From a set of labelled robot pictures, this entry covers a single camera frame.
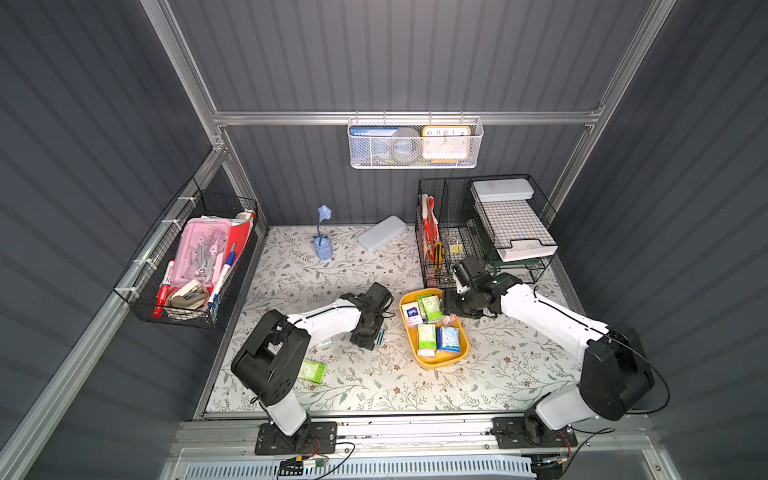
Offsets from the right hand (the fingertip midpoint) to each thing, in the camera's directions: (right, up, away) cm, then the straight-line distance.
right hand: (454, 305), depth 86 cm
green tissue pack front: (-40, -18, -4) cm, 44 cm away
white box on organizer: (+20, +37, +15) cm, 45 cm away
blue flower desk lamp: (-43, +18, +19) cm, 50 cm away
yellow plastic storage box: (-1, -10, -2) cm, 10 cm away
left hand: (-21, -9, +4) cm, 23 cm away
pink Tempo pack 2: (-8, -13, -2) cm, 16 cm away
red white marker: (-69, +6, -21) cm, 72 cm away
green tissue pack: (-9, -2, +4) cm, 10 cm away
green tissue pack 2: (-8, -10, -2) cm, 13 cm away
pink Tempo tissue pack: (-38, -11, +1) cm, 40 cm away
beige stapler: (-62, +6, -22) cm, 66 cm away
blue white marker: (-57, +6, -22) cm, 61 cm away
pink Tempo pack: (-2, -5, +2) cm, 5 cm away
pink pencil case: (-65, +16, -14) cm, 69 cm away
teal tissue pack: (-22, -10, +2) cm, 24 cm away
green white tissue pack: (-6, -1, +2) cm, 7 cm away
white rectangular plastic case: (-21, +24, +31) cm, 44 cm away
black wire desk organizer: (+5, +26, +33) cm, 43 cm away
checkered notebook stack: (+21, +23, +5) cm, 31 cm away
